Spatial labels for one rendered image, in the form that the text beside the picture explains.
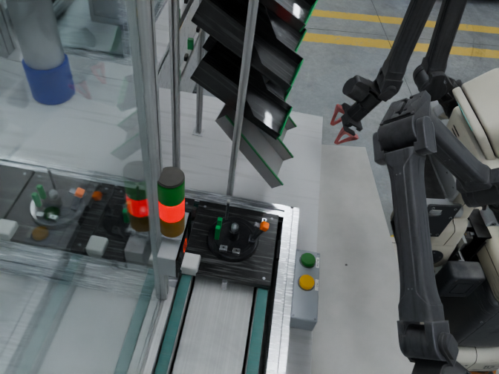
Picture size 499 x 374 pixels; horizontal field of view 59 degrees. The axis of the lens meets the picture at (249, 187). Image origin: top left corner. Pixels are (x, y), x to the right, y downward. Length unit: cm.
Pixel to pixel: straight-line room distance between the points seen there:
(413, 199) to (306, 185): 76
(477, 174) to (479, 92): 31
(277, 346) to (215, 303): 20
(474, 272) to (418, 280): 91
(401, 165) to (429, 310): 26
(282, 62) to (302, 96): 222
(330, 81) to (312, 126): 183
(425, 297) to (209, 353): 56
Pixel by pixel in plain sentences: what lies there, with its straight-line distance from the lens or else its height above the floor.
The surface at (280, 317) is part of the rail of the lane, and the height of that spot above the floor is 95.
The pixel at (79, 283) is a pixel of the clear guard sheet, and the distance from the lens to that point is 55.
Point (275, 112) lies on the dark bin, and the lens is 127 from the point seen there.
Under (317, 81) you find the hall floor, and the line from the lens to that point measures 358.
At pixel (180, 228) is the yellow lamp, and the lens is 87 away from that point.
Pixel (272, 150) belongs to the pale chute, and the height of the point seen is 103.
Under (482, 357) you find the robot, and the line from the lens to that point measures 219.
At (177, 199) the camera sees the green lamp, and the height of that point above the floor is 138.
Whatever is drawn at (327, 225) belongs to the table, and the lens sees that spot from 147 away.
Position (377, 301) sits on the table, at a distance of 138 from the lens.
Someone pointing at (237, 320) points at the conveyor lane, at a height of 92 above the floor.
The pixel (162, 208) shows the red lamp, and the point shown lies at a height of 135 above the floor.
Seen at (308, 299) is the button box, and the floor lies 96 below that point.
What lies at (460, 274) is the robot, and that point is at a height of 75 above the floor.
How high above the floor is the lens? 200
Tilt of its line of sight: 49 degrees down
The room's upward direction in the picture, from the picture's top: 10 degrees clockwise
